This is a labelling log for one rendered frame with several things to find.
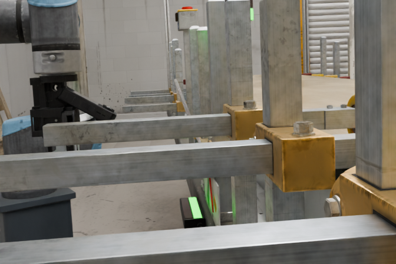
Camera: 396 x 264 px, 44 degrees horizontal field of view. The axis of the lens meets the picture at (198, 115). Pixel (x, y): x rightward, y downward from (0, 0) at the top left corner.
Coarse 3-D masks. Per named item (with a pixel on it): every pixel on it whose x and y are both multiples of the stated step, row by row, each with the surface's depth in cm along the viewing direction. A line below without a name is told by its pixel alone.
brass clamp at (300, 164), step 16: (256, 128) 54; (272, 128) 50; (288, 128) 50; (272, 144) 47; (288, 144) 44; (304, 144) 44; (320, 144) 44; (288, 160) 44; (304, 160) 44; (320, 160) 44; (272, 176) 48; (288, 176) 44; (304, 176) 44; (320, 176) 45
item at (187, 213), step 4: (184, 200) 120; (188, 200) 120; (184, 204) 117; (188, 204) 117; (184, 208) 114; (188, 208) 114; (184, 212) 111; (188, 212) 111; (184, 216) 108; (188, 216) 108; (192, 216) 108
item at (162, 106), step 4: (152, 104) 248; (156, 104) 247; (160, 104) 246; (164, 104) 246; (168, 104) 246; (172, 104) 247; (124, 108) 245; (128, 108) 245; (132, 108) 245; (136, 108) 245; (140, 108) 245; (144, 108) 246; (148, 108) 246; (152, 108) 246; (156, 108) 246; (160, 108) 246; (164, 108) 247; (168, 108) 247; (172, 108) 247; (176, 108) 247; (124, 112) 245
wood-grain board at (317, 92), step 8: (256, 80) 299; (304, 80) 273; (312, 80) 269; (320, 80) 265; (328, 80) 262; (336, 80) 258; (344, 80) 255; (352, 80) 251; (256, 88) 222; (304, 88) 207; (312, 88) 205; (320, 88) 203; (328, 88) 201; (336, 88) 198; (344, 88) 196; (352, 88) 194; (256, 96) 179; (304, 96) 169; (312, 96) 168; (320, 96) 166; (328, 96) 165; (336, 96) 164; (344, 96) 162; (304, 104) 142; (312, 104) 141; (320, 104) 140; (328, 104) 138; (336, 104) 137; (344, 128) 93
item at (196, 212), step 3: (189, 198) 122; (192, 198) 122; (195, 198) 122; (192, 201) 119; (195, 201) 119; (192, 204) 116; (195, 204) 116; (192, 207) 114; (195, 207) 114; (198, 207) 114; (192, 210) 112; (195, 210) 112; (198, 210) 112; (195, 213) 110; (198, 213) 110; (195, 216) 108; (198, 216) 108; (201, 216) 107
